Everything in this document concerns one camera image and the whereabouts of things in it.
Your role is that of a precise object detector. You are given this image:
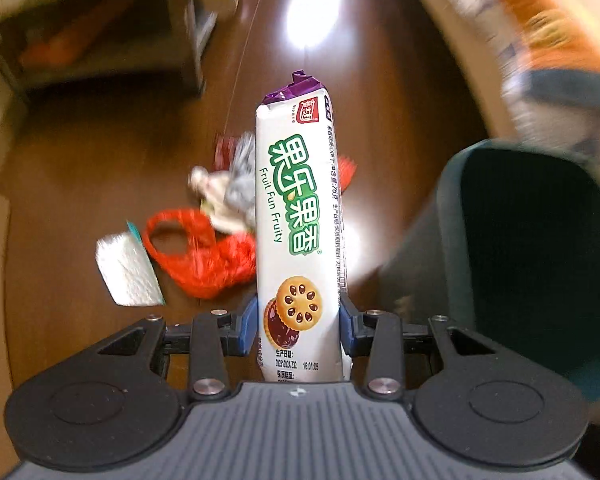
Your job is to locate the dark red snack wrapper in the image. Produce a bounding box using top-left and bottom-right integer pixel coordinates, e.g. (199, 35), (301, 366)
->
(213, 136), (239, 171)

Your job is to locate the bed with orange bedspread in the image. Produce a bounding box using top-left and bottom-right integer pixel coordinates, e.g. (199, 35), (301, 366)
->
(419, 0), (600, 163)

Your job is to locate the white purple biscuit package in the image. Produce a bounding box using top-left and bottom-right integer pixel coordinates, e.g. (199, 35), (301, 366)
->
(254, 70), (349, 382)

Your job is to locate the wooden bench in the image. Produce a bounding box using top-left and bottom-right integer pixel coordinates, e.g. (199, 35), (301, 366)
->
(0, 0), (238, 96)

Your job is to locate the orange foam fruit net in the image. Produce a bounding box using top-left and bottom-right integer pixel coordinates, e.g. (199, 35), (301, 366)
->
(338, 155), (358, 193)

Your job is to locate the orange box under bench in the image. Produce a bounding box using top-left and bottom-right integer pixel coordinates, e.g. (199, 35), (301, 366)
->
(18, 0), (135, 70)

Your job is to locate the dark teal trash bin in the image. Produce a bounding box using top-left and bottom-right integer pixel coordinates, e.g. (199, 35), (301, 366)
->
(379, 141), (600, 402)

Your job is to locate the grey white paper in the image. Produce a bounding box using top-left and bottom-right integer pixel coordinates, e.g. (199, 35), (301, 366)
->
(187, 131), (256, 234)

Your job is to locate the white teal tissue pack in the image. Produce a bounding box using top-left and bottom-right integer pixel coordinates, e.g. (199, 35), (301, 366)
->
(95, 222), (164, 308)

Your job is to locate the red plastic bag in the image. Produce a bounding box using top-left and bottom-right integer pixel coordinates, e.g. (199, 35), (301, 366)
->
(142, 208), (257, 299)

